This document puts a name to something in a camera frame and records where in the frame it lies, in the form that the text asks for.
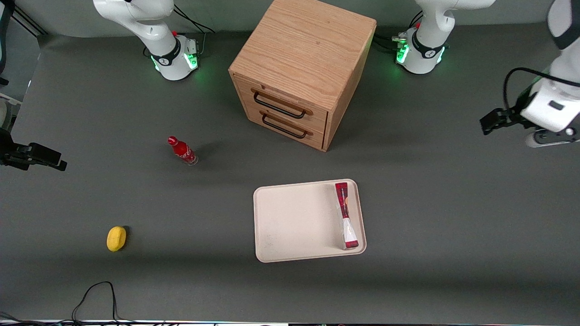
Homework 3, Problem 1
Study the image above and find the black left arm base cable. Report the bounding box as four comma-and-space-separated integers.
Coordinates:
372, 11, 424, 50

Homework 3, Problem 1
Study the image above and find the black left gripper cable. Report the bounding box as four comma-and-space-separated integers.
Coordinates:
503, 67, 580, 109

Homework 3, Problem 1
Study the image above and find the wooden drawer cabinet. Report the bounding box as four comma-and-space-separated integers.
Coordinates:
229, 0, 377, 152

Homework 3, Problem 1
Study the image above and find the wooden drawer front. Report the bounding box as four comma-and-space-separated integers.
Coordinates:
245, 99, 326, 150
232, 74, 329, 133

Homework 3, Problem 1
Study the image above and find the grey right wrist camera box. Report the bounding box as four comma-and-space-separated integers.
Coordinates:
0, 97, 21, 132

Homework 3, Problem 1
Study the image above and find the cream plastic tray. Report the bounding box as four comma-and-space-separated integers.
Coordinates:
253, 179, 367, 263

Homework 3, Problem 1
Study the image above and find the red cola bottle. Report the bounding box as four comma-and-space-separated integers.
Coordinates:
168, 136, 198, 166

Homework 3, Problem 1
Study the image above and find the red tartan cookie box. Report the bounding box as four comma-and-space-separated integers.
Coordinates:
335, 182, 359, 250

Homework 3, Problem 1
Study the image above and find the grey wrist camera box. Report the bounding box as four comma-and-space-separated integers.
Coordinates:
0, 97, 21, 132
526, 128, 580, 148

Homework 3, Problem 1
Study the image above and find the black tripod stand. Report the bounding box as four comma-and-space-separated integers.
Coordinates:
0, 0, 48, 86

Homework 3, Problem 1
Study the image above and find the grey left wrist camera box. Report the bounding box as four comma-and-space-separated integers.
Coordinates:
526, 128, 580, 148

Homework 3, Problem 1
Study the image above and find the thin black looped cable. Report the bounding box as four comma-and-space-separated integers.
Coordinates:
72, 282, 136, 324

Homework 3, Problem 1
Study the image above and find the black right arm base cable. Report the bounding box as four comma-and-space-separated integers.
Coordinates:
174, 5, 216, 57

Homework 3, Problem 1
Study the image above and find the yellow lemon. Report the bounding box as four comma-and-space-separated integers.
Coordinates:
107, 226, 127, 252

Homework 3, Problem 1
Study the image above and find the black drawer handle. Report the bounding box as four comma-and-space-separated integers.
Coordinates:
261, 111, 313, 139
252, 89, 313, 120

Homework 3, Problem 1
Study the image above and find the black arm base cable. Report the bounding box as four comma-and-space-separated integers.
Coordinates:
174, 5, 216, 57
372, 11, 424, 50

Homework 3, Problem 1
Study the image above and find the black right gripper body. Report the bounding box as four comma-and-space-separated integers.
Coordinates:
0, 129, 18, 152

